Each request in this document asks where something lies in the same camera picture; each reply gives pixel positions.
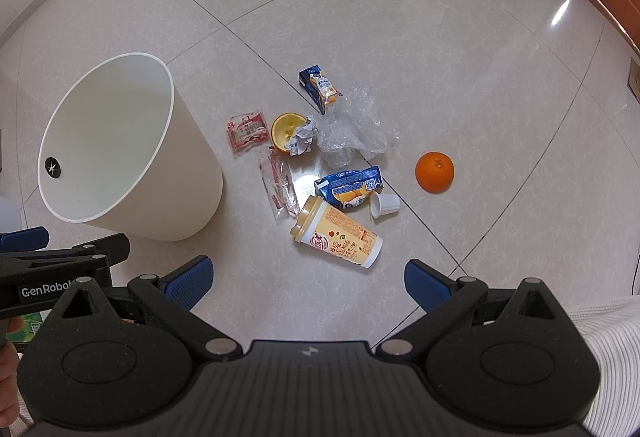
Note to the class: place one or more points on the person's left hand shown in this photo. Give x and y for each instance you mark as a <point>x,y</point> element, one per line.
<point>7,377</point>

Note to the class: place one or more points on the gold round lid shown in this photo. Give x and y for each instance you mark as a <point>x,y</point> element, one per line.
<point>340,237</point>

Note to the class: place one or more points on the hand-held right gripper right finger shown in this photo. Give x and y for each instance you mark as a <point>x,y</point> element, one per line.
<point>424,287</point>

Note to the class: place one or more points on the whole orange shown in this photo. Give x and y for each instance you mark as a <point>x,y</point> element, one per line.
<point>435,172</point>

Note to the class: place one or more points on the green printed carton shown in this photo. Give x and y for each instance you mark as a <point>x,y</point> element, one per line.
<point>27,327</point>

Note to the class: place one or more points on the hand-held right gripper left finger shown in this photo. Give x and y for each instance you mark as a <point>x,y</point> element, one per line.
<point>192,279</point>

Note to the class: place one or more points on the crushed blue juice carton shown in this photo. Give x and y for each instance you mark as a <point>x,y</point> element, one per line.
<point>345,184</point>

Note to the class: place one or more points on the crumpled paper ball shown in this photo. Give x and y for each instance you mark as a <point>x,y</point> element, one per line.
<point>302,141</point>

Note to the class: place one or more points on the white plastic trash bin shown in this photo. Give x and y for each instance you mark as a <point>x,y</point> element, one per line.
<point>115,132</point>

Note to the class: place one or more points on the square red snack wrapper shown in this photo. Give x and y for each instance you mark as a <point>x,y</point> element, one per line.
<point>247,129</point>

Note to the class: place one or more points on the small blue drink carton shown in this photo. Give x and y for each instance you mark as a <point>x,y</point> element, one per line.
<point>317,84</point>

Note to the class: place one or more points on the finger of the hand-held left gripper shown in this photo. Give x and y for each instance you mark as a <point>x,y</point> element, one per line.
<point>95,249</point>
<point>25,239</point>

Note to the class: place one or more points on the person's right forearm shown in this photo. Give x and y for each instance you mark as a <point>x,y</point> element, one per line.
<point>615,347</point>

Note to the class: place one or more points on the long clear red snack wrapper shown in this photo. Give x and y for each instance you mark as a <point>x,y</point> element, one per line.
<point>277,187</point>

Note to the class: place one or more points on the clear plastic bag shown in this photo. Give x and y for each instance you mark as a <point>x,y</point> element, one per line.
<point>350,132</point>

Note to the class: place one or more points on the small white plastic cup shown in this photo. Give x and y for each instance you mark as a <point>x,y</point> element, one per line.
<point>385,206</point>

